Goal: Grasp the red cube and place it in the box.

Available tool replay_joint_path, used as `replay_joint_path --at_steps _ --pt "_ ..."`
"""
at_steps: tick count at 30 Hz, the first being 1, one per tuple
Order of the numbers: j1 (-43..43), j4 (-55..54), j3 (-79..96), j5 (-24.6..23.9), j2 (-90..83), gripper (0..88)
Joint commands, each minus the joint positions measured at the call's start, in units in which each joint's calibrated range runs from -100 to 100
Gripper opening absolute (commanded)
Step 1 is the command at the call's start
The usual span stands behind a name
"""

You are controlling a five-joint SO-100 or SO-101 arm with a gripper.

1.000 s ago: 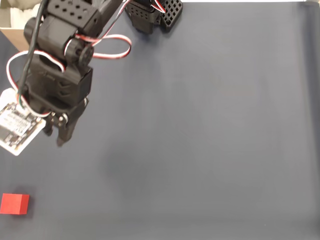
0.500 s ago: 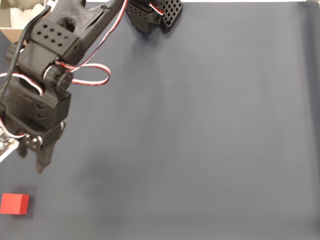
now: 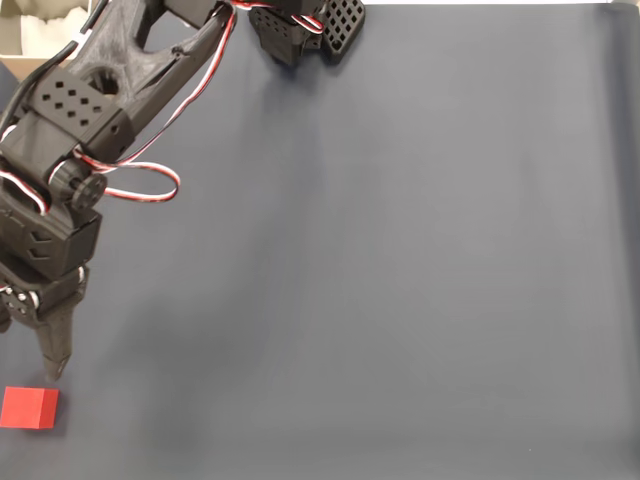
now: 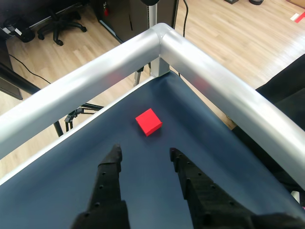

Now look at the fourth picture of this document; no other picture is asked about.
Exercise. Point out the silver metal table frame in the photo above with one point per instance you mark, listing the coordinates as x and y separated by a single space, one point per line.
83 81

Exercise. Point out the red cube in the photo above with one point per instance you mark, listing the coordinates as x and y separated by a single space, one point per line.
149 121

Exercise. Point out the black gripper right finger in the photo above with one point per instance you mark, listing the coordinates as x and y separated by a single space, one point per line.
209 205

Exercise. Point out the dark table mat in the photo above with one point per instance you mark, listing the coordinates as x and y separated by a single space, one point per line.
59 171

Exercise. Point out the black tripod stand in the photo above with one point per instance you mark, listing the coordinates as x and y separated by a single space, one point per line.
71 117

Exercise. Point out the dark side cabinet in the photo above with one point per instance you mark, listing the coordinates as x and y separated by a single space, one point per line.
9 81

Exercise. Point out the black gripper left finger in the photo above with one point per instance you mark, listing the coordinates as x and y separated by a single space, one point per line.
107 190

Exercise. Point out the black office chair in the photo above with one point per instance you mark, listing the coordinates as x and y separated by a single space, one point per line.
58 26

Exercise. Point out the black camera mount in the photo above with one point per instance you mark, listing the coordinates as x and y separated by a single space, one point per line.
150 2

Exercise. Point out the black fabric chair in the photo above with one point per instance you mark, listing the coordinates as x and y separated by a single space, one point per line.
286 90

